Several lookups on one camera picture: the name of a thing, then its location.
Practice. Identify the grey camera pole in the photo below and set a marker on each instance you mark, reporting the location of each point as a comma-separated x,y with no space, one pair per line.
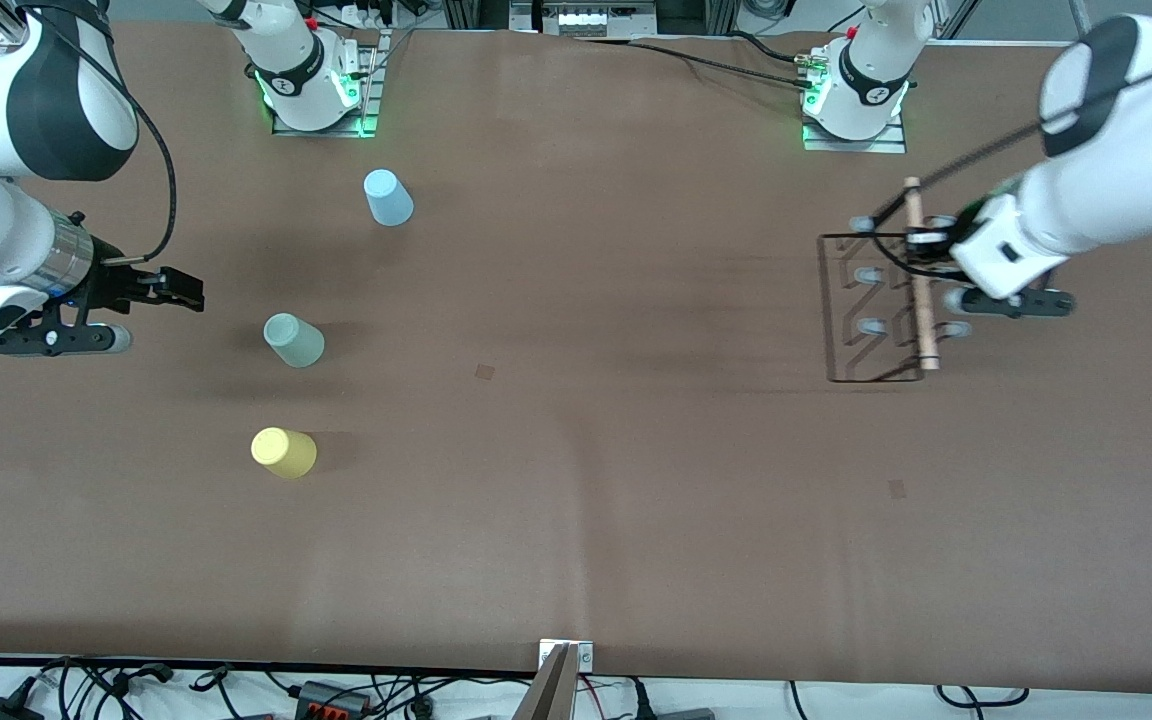
548,700

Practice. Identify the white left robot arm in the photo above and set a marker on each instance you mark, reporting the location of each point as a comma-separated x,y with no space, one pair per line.
1076,215

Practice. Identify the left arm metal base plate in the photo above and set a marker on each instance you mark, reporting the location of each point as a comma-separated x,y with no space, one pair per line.
886,146

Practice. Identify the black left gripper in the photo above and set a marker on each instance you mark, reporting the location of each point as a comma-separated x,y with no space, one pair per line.
963,216

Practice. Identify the light blue plastic cup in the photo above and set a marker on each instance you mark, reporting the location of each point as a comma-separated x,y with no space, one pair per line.
388,200

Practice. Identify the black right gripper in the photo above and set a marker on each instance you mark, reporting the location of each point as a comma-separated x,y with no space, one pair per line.
114,282

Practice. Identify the grey box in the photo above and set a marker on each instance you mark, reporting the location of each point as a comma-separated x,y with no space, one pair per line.
686,715

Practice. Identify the black plug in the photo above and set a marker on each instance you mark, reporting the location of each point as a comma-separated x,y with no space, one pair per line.
641,705

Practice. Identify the black power adapter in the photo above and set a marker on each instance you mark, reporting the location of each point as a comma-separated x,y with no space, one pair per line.
1,712

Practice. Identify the brown table cover sheet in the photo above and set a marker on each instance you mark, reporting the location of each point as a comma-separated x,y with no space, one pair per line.
636,500

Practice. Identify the silver camera mount bracket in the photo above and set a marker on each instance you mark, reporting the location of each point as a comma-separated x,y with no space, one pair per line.
586,656

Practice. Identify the yellow plastic cup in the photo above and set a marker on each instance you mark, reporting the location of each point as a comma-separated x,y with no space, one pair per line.
284,452

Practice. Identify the white power strip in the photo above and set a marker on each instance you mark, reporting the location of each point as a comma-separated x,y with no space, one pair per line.
586,20

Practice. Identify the pale green plastic cup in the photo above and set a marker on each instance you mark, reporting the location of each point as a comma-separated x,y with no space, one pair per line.
294,340

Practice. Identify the grey terminal block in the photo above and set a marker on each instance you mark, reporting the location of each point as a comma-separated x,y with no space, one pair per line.
321,692

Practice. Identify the aluminium frame extrusion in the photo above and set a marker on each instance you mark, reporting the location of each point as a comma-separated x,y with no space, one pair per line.
953,20
1081,20

